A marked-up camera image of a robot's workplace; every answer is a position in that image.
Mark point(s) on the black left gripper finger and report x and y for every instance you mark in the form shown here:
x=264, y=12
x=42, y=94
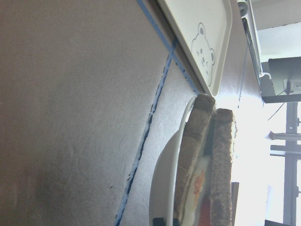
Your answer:
x=158, y=222

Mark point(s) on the white round plate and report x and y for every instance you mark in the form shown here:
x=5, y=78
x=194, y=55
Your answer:
x=161, y=203

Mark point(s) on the bread slice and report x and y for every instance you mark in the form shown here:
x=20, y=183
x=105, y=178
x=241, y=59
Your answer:
x=192, y=147
x=222, y=152

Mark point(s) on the bread slice on plate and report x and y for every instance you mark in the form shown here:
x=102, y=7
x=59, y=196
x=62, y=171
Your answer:
x=192, y=147

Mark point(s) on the fried egg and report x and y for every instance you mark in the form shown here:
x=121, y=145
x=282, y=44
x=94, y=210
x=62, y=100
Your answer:
x=198, y=189

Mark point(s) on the black monitor on stand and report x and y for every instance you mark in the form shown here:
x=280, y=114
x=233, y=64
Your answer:
x=281, y=80

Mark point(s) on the cream bear tray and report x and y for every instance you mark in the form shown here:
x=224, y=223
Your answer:
x=203, y=29

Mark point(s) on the aluminium table edge rail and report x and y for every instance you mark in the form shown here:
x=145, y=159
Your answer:
x=248, y=20

